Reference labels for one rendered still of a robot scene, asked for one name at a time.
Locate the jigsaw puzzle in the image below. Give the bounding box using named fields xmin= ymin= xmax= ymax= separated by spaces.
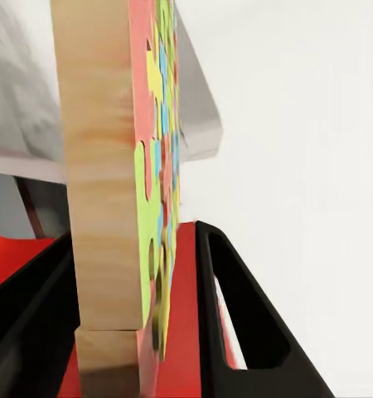
xmin=50 ymin=0 xmax=181 ymax=398

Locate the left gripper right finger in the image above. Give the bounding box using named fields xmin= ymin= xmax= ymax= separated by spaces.
xmin=195 ymin=221 xmax=335 ymax=398

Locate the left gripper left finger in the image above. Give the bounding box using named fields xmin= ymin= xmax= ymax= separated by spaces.
xmin=0 ymin=230 xmax=80 ymax=398

